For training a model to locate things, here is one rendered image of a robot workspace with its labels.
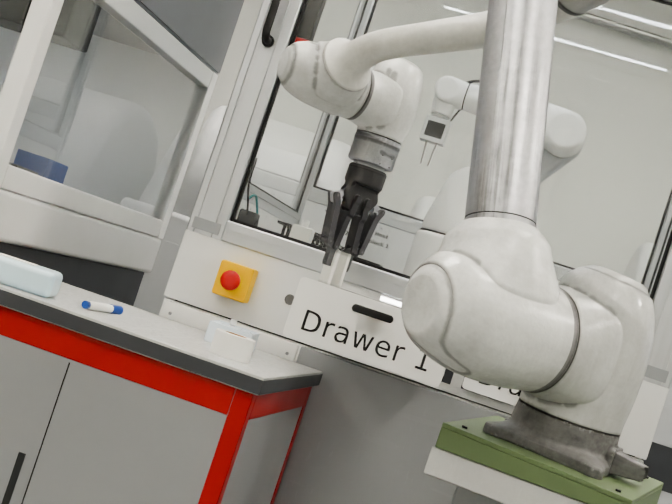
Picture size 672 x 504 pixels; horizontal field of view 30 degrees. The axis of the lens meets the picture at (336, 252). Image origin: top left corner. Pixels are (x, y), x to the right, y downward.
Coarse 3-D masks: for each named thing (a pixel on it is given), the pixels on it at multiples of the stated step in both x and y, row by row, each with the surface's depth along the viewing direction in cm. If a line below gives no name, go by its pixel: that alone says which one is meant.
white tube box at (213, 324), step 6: (210, 324) 229; (216, 324) 229; (222, 324) 235; (228, 324) 241; (210, 330) 229; (228, 330) 229; (234, 330) 229; (240, 330) 235; (246, 330) 241; (210, 336) 229; (246, 336) 229; (252, 336) 229; (258, 336) 240
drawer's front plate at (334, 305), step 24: (312, 288) 220; (336, 288) 220; (336, 312) 219; (384, 312) 218; (288, 336) 220; (312, 336) 220; (360, 336) 218; (384, 336) 218; (360, 360) 218; (384, 360) 218; (408, 360) 217; (432, 360) 216; (432, 384) 216
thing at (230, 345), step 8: (216, 336) 208; (224, 336) 207; (232, 336) 207; (240, 336) 212; (216, 344) 207; (224, 344) 207; (232, 344) 206; (240, 344) 207; (248, 344) 208; (216, 352) 207; (224, 352) 207; (232, 352) 206; (240, 352) 207; (248, 352) 208; (240, 360) 207; (248, 360) 209
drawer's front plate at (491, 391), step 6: (468, 378) 247; (462, 384) 247; (468, 384) 247; (474, 384) 247; (480, 384) 246; (474, 390) 247; (480, 390) 246; (486, 390) 246; (492, 390) 246; (498, 390) 246; (504, 390) 246; (516, 390) 245; (486, 396) 246; (492, 396) 246; (498, 396) 246; (504, 396) 246; (510, 396) 245; (516, 396) 245; (504, 402) 246; (510, 402) 245; (516, 402) 245
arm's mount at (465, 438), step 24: (456, 432) 174; (480, 432) 177; (480, 456) 172; (504, 456) 171; (528, 456) 170; (528, 480) 169; (552, 480) 168; (576, 480) 167; (600, 480) 171; (624, 480) 178; (648, 480) 186
